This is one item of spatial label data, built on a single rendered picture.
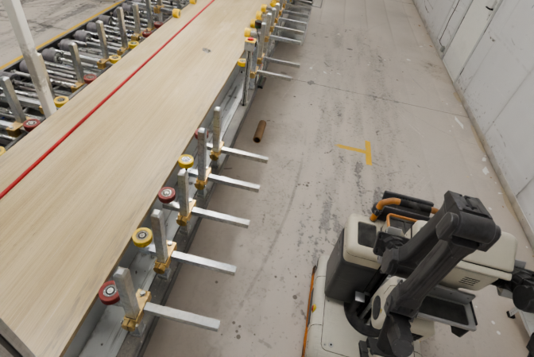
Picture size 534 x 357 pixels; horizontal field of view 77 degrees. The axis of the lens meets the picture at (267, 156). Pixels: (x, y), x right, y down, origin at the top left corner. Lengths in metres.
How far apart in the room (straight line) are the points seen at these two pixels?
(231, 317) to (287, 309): 0.36
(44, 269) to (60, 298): 0.14
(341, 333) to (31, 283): 1.50
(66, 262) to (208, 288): 1.10
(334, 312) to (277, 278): 0.52
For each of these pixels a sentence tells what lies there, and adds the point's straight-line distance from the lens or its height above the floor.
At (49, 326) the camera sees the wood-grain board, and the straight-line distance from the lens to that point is 1.45.
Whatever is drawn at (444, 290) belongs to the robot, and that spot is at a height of 1.09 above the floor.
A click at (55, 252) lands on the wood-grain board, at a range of 1.60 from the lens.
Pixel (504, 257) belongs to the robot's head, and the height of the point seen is 1.35.
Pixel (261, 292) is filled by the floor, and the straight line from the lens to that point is 2.42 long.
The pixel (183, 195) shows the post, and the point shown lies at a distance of 1.55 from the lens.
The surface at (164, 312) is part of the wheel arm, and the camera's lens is 1.42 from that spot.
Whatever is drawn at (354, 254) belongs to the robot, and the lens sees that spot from 1.75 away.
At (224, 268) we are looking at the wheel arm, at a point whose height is 0.82.
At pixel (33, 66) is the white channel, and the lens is 2.14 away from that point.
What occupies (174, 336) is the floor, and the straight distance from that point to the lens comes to 2.30.
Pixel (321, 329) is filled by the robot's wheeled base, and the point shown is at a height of 0.28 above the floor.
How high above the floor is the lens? 2.15
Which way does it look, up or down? 41 degrees down
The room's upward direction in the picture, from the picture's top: 10 degrees clockwise
